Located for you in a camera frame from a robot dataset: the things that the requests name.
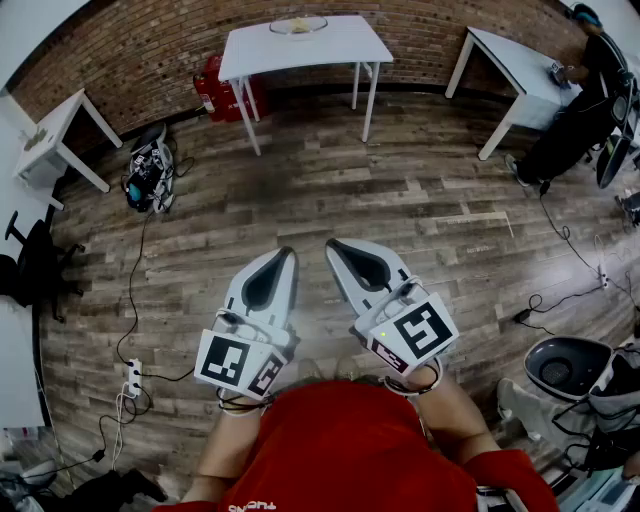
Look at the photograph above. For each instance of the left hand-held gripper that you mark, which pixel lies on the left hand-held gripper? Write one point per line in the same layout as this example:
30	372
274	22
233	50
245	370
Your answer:
220	360

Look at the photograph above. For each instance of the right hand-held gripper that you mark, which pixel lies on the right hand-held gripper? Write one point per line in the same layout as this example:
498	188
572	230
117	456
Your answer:
420	335

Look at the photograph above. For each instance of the yellow sponge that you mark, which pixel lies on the yellow sponge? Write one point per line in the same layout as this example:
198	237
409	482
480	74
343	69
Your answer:
299	24

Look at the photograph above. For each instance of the person's left forearm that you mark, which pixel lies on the person's left forearm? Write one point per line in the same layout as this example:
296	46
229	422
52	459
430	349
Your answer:
225	450

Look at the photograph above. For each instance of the person's right forearm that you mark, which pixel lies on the person's right forearm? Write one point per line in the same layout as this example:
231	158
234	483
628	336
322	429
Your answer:
450	415

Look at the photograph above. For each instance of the person's left shoe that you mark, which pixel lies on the person's left shoe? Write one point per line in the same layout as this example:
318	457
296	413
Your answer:
309	371

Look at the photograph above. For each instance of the person's shoe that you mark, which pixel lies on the person's shoe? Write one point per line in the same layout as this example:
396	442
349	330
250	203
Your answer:
347	367
309	371

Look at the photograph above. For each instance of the person's right shoe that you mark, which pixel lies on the person's right shoe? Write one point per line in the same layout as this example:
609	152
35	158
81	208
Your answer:
347	367

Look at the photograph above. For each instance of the white power strip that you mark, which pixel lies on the white power strip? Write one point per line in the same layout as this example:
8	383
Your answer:
604	277
135	377

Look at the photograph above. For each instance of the black power adapter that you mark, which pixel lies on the black power adapter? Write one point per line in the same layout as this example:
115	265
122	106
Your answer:
523	316
99	455

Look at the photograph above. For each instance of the blue black headset device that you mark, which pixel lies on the blue black headset device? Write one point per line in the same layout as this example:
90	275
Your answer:
135	192

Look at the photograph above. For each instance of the person's red shirt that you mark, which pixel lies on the person's red shirt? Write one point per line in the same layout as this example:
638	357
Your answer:
350	450

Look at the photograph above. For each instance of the red fire extinguisher box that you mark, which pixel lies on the red fire extinguisher box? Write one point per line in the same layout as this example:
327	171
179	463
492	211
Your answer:
235	100

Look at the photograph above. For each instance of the red fire extinguisher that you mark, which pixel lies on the red fire extinguisher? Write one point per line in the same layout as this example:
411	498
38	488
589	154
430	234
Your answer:
205	97

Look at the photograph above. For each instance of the black office chair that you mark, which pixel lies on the black office chair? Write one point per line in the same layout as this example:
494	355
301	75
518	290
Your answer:
35	260
614	160

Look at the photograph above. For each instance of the small white table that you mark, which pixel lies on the small white table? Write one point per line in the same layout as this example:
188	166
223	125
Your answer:
55	125

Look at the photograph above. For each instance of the small green item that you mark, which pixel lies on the small green item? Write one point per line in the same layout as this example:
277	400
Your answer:
35	140

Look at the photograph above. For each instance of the white metal frame equipment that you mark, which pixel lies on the white metal frame equipment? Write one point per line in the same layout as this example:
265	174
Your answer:
605	490

